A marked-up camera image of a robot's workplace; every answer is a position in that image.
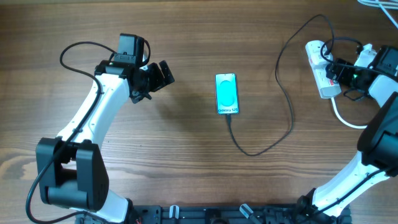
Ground white power strip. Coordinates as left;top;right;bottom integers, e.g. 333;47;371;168
305;40;341;99

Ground black USB charging cable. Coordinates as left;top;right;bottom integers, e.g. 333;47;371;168
225;14;336;157

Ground turquoise screen smartphone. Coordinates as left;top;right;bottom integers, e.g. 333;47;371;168
215;73;239;114

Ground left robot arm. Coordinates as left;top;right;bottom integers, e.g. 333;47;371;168
25;34;174;223

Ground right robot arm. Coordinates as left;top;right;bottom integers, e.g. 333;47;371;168
294;73;397;223

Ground white charger plug adapter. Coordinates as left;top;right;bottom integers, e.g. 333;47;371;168
309;52;329;69

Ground black left camera cable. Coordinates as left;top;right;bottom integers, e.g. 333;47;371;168
25;38;152;224

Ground black camera cable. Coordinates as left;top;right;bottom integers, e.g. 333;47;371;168
25;38;152;224
310;36;398;218

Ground white cables at corner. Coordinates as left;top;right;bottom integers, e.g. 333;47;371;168
356;0;398;26

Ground black right camera cable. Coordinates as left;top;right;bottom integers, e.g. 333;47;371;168
310;36;398;218

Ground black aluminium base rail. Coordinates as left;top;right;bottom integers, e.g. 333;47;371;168
75;203;353;224

